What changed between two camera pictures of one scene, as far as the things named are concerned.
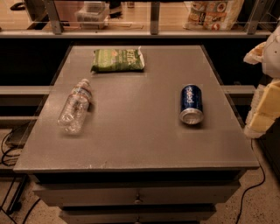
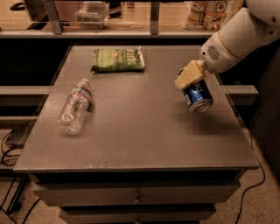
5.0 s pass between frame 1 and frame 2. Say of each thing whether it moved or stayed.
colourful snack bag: stayed
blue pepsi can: moved
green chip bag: stayed
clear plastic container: stayed
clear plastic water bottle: stayed
